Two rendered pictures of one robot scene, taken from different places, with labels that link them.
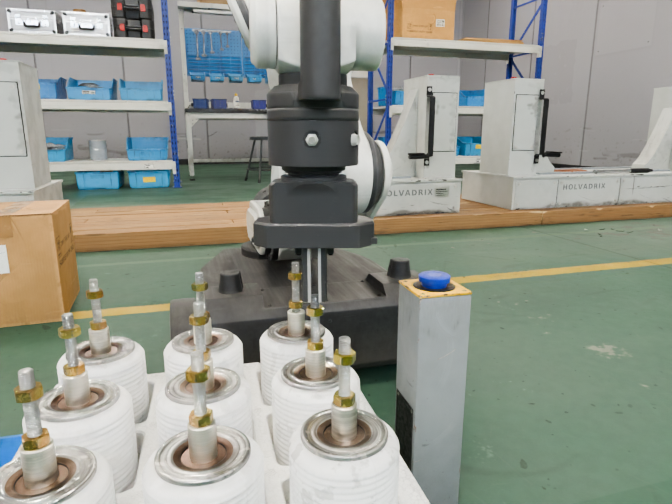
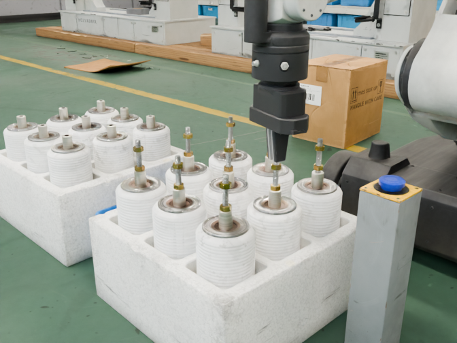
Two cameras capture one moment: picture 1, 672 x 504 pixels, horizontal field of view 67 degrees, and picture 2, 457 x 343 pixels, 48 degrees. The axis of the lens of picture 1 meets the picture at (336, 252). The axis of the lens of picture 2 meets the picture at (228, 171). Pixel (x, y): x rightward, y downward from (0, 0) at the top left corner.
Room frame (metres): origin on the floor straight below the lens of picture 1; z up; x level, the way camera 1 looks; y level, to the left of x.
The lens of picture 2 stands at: (0.04, -0.65, 0.63)
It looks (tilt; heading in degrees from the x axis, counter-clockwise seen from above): 21 degrees down; 61
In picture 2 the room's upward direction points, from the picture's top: straight up
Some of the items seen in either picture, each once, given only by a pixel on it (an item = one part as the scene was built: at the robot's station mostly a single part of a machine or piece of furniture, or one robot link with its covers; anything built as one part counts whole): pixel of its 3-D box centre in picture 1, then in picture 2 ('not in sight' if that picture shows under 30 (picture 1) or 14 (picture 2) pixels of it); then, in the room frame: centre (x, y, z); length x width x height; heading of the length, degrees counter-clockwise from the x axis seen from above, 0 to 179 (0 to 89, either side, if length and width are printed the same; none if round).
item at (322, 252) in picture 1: (326, 271); (281, 144); (0.50, 0.01, 0.37); 0.03 x 0.02 x 0.06; 1
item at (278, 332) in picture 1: (296, 332); (317, 186); (0.62, 0.05, 0.25); 0.08 x 0.08 x 0.01
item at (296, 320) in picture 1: (296, 322); (317, 180); (0.62, 0.05, 0.26); 0.02 x 0.02 x 0.03
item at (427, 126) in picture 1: (373, 143); not in sight; (2.89, -0.21, 0.45); 0.82 x 0.57 x 0.74; 107
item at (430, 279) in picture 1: (434, 281); (391, 184); (0.62, -0.13, 0.32); 0.04 x 0.04 x 0.02
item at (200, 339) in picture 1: (200, 338); (228, 159); (0.47, 0.14, 0.30); 0.01 x 0.01 x 0.08
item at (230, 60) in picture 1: (246, 94); not in sight; (6.07, 1.02, 0.94); 1.40 x 0.70 x 1.88; 107
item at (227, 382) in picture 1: (203, 385); (228, 185); (0.47, 0.14, 0.25); 0.08 x 0.08 x 0.01
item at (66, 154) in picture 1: (47, 149); not in sight; (4.75, 2.66, 0.36); 0.50 x 0.38 x 0.21; 18
